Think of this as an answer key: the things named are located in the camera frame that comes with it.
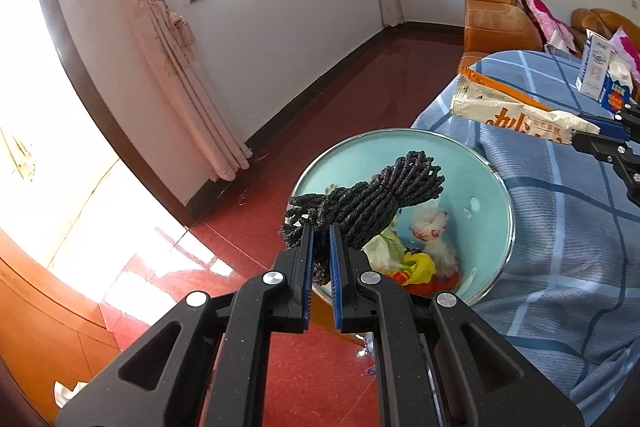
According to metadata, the white orange snack packet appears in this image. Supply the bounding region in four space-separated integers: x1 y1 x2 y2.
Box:
450 62 601 145

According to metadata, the white folded paper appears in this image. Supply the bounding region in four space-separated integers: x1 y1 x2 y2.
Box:
546 29 576 50

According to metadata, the blue carton with white cap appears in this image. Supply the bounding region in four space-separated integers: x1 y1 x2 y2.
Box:
597 61 633 112

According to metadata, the black rope bundle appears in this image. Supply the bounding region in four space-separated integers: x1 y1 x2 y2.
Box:
277 150 447 287

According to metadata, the orange-red snack packet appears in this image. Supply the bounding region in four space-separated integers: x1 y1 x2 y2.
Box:
390 271 460 297

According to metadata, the pink floral pillow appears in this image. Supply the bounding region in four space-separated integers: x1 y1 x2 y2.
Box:
510 0 573 50
612 27 640 72

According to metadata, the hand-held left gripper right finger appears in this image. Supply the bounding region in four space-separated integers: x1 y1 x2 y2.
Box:
328 224 585 427

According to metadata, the brown wooden door frame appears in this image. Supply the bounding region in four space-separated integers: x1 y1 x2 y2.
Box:
32 0 193 230

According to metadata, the blue plaid tablecloth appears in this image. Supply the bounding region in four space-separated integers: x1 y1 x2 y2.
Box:
410 49 640 427

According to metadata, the tall white milk carton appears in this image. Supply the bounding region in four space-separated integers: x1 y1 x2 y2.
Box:
575 29 613 100

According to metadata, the white crumpled tissue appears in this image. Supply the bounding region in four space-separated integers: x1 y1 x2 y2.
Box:
409 202 460 279

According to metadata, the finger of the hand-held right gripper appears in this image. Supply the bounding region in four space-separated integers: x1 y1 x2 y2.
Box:
571 131 640 208
575 99 640 135

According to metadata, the bright yellow plastic bag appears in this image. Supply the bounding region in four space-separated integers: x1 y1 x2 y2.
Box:
397 252 437 285

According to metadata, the orange leather sofa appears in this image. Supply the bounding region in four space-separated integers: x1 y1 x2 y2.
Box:
570 8 640 42

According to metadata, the orange leather armchair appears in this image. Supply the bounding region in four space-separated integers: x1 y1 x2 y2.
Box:
457 0 546 75

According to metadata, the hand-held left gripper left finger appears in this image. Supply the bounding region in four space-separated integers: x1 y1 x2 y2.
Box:
55 223 315 427

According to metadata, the teal frog print basin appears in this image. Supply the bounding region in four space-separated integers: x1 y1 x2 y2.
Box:
289 128 516 308

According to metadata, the pale yellow plastic bag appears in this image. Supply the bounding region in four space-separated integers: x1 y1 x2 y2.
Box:
362 229 407 278

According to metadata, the orange wooden door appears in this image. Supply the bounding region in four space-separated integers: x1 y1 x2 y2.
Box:
0 227 121 408

